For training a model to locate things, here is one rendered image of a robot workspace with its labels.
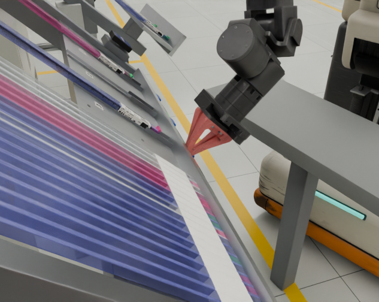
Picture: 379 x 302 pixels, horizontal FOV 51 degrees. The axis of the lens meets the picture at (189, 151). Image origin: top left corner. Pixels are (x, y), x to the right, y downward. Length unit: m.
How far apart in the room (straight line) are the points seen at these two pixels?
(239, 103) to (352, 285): 0.95
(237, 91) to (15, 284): 0.47
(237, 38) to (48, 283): 0.43
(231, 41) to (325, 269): 1.03
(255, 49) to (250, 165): 1.30
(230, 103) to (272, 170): 0.81
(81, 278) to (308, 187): 0.88
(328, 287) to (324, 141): 0.62
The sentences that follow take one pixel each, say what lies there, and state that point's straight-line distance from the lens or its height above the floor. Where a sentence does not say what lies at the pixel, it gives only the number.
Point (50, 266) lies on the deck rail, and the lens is 0.24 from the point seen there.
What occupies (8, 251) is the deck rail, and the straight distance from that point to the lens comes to 0.23.
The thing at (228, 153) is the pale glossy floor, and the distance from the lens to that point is 1.91.
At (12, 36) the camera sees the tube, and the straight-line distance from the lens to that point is 0.55.
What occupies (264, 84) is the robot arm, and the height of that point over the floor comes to 0.82.
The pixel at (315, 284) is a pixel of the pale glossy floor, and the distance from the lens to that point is 1.42.
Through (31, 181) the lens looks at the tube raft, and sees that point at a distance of 0.29.
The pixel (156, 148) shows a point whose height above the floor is 0.75.
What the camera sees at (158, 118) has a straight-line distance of 0.72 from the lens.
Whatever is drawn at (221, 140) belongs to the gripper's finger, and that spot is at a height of 0.73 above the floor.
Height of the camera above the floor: 1.09
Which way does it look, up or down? 35 degrees down
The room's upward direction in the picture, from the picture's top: straight up
